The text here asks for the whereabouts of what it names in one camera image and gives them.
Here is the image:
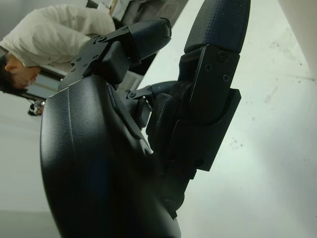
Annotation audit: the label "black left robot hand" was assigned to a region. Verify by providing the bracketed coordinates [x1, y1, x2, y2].
[39, 0, 252, 238]

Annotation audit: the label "person, light jacket, dark trousers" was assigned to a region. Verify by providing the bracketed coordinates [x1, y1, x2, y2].
[0, 4, 117, 94]

